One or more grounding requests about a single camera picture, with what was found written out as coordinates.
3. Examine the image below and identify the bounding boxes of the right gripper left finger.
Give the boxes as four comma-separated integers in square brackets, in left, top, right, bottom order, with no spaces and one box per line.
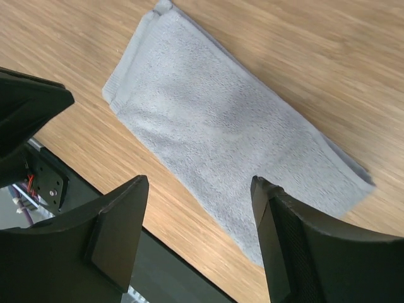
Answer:
[1,175,149,302]

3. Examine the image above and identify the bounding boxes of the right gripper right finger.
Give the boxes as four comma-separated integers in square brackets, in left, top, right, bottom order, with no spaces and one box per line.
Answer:
[251,176,403,302]

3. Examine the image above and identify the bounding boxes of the grey panda towel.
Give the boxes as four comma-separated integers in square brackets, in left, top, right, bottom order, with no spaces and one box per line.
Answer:
[102,1,375,265]

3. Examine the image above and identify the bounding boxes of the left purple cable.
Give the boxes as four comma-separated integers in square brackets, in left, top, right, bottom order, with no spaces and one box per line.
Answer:
[11,184,40,227]

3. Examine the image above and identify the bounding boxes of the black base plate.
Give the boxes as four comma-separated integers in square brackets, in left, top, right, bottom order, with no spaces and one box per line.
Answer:
[26,139,233,302]

